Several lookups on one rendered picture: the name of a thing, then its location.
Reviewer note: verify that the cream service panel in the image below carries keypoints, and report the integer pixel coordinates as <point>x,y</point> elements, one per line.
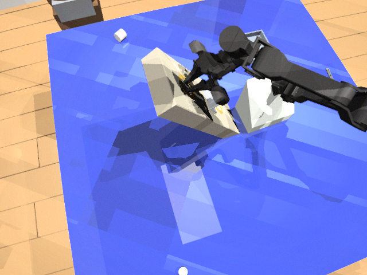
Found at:
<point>173,102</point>

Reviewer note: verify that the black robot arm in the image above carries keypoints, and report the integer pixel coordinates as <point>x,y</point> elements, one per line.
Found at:
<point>292,81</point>

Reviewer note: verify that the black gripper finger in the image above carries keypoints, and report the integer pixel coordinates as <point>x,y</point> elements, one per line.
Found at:
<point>201,86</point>
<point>194,74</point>

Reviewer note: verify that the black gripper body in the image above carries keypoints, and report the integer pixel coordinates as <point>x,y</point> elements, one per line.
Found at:
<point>218,92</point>

